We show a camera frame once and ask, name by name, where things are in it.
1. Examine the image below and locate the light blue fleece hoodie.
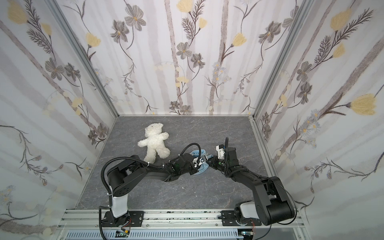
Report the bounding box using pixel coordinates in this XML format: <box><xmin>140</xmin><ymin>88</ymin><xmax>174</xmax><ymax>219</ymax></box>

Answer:
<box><xmin>190</xmin><ymin>150</ymin><xmax>213</xmax><ymax>175</ymax></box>

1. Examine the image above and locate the white plush teddy bear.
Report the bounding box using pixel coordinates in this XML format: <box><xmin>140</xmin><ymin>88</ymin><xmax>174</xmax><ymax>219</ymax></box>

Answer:
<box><xmin>138</xmin><ymin>123</ymin><xmax>171</xmax><ymax>164</ymax></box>

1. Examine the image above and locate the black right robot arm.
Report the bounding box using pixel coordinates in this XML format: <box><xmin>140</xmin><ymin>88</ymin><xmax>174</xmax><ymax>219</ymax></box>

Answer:
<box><xmin>208</xmin><ymin>145</ymin><xmax>296</xmax><ymax>226</ymax></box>

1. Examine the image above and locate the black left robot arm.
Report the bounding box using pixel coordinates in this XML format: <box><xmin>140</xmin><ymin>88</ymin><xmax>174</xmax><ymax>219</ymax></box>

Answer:
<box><xmin>101</xmin><ymin>154</ymin><xmax>202</xmax><ymax>219</ymax></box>

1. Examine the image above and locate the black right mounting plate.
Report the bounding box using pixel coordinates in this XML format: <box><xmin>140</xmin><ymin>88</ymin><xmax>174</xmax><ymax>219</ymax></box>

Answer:
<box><xmin>218</xmin><ymin>210</ymin><xmax>262</xmax><ymax>227</ymax></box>

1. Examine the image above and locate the black mounting plate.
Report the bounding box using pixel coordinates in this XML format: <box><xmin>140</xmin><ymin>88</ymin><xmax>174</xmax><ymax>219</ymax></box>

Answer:
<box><xmin>100</xmin><ymin>211</ymin><xmax>145</xmax><ymax>228</ymax></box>
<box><xmin>218</xmin><ymin>210</ymin><xmax>262</xmax><ymax>227</ymax></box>

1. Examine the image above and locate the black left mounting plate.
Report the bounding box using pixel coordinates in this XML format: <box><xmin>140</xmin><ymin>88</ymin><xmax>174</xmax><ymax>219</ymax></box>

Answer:
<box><xmin>100</xmin><ymin>211</ymin><xmax>145</xmax><ymax>228</ymax></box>

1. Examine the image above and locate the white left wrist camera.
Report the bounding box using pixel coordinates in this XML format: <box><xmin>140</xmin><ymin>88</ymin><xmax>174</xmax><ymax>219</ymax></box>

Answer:
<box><xmin>193</xmin><ymin>157</ymin><xmax>202</xmax><ymax>169</ymax></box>

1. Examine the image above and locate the black corrugated right cable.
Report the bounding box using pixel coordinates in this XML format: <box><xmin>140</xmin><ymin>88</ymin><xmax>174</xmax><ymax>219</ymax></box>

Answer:
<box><xmin>179</xmin><ymin>142</ymin><xmax>202</xmax><ymax>158</ymax></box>

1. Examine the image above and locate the black corrugated cable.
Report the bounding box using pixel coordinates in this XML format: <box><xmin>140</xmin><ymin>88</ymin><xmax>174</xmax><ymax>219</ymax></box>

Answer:
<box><xmin>179</xmin><ymin>142</ymin><xmax>202</xmax><ymax>158</ymax></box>
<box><xmin>98</xmin><ymin>155</ymin><xmax>169</xmax><ymax>240</ymax></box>

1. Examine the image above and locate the white slotted cable duct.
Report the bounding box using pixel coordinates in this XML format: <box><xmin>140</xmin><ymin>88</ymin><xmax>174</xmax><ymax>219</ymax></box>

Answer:
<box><xmin>63</xmin><ymin>229</ymin><xmax>244</xmax><ymax>240</ymax></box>

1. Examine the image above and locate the black corrugated left cable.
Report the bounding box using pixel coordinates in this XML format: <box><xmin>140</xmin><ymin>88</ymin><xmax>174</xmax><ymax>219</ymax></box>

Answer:
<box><xmin>98</xmin><ymin>155</ymin><xmax>169</xmax><ymax>240</ymax></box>

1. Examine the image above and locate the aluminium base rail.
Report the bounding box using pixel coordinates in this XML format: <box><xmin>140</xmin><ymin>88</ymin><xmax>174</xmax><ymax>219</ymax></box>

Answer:
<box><xmin>56</xmin><ymin>209</ymin><xmax>307</xmax><ymax>230</ymax></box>

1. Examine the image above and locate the aluminium corner post right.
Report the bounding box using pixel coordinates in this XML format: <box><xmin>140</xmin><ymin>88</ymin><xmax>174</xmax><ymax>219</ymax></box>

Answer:
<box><xmin>252</xmin><ymin>0</ymin><xmax>314</xmax><ymax>119</ymax></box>

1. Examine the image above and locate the aluminium corner post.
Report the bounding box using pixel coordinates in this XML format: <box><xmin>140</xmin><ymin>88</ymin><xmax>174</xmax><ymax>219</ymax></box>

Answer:
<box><xmin>252</xmin><ymin>0</ymin><xmax>314</xmax><ymax>119</ymax></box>
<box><xmin>45</xmin><ymin>0</ymin><xmax>120</xmax><ymax>119</ymax></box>

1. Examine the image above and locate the aluminium corner post left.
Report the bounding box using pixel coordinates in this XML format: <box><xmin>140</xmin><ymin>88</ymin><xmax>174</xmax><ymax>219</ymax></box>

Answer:
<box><xmin>45</xmin><ymin>0</ymin><xmax>120</xmax><ymax>119</ymax></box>

